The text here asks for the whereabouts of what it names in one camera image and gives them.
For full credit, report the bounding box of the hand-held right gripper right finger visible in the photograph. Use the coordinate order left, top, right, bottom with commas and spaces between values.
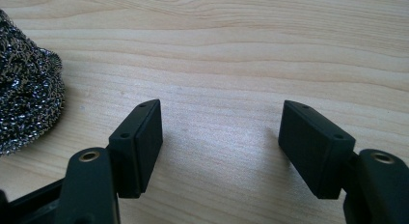
278, 99, 409, 224

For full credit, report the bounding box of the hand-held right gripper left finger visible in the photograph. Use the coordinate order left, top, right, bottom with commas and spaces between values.
55, 98, 164, 224

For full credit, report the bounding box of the steel wool scouring pad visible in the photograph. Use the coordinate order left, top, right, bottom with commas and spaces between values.
0, 9, 66, 156

